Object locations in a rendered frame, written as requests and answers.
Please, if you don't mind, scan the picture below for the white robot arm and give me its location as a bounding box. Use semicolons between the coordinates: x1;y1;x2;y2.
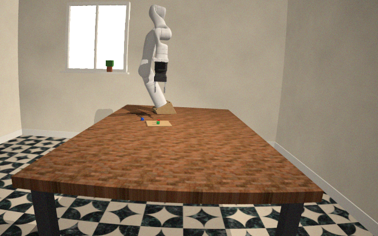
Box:
138;4;172;108

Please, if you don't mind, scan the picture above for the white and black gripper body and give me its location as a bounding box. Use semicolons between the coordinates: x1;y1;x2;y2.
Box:
153;54;168;82

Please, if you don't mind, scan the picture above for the tan square mat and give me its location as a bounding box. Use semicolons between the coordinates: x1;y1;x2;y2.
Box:
146;120;172;126

